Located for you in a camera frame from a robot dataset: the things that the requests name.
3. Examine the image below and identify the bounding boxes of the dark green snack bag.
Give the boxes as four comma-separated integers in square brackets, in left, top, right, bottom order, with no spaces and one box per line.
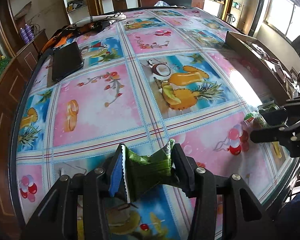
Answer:
[243,100,279,129]

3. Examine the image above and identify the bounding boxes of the green pea snack bag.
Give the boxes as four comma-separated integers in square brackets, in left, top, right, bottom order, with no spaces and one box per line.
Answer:
[121,139,194,203]

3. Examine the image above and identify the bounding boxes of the cardboard box tray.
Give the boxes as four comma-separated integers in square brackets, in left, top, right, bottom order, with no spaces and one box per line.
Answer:
[225,31,300,106]

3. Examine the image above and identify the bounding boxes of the electric kettle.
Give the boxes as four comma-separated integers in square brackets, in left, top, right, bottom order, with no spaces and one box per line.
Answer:
[225,13,236,24]

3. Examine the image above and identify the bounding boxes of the colourful plastic tablecloth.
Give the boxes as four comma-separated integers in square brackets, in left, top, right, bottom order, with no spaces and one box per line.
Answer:
[16,8,294,222]

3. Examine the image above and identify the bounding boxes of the white plastic bag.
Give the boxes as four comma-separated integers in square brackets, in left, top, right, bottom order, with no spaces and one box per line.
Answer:
[154,1,177,7]

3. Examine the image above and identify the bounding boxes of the purple bottles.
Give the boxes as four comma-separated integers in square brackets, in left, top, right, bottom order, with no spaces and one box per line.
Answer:
[20,24,34,44]

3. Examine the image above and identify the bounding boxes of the patterned cloth bag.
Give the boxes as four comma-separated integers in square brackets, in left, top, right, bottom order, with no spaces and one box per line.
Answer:
[39,12,127,56]

